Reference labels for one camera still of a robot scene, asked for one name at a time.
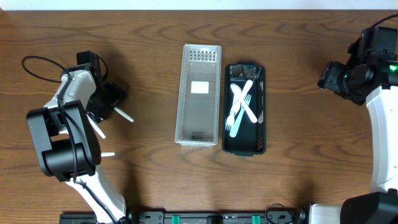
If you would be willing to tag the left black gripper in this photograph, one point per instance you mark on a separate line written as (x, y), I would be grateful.
(109, 101)

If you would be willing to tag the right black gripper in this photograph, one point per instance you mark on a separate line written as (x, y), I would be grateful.
(329, 77)

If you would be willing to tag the white plastic spoon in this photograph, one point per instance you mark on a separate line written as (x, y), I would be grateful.
(96, 127)
(123, 114)

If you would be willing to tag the mint green plastic fork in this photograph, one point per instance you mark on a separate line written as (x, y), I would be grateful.
(234, 130)

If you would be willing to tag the white plastic fork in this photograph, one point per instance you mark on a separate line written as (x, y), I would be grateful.
(230, 118)

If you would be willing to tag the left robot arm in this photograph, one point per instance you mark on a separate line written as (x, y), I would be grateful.
(67, 148)

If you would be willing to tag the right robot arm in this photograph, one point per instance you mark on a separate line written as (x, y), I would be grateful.
(375, 85)

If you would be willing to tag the white plastic basket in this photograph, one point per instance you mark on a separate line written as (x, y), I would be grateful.
(199, 96)

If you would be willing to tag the black plastic basket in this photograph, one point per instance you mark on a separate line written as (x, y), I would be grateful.
(251, 137)

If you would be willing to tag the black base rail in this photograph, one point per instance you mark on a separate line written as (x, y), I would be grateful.
(276, 213)

